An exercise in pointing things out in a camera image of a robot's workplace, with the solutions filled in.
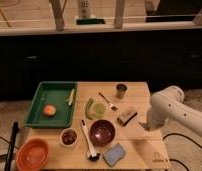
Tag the wooden block brush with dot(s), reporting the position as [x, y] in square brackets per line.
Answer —
[129, 113]

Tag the grey-blue towel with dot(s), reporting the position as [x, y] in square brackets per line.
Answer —
[144, 125]

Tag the green base white object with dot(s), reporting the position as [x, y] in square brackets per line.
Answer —
[84, 14]

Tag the black pole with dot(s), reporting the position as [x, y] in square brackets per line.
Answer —
[9, 156]

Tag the small brush with wooden handle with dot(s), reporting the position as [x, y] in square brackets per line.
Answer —
[111, 105]

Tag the blue sponge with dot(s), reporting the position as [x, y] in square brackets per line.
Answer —
[114, 154]

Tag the white bowl with dark contents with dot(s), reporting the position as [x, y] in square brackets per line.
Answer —
[68, 137]

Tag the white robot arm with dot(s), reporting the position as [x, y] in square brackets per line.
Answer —
[168, 103]

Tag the metal cup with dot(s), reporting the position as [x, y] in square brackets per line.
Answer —
[120, 90]

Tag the dark red bowl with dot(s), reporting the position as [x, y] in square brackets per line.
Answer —
[102, 132]

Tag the orange peach fruit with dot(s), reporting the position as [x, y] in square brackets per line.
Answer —
[49, 110]

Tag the green plastic tray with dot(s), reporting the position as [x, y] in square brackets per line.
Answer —
[62, 96]

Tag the orange plastic bowl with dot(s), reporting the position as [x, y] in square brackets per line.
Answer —
[33, 155]

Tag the green measuring cup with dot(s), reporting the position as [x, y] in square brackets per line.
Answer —
[94, 110]

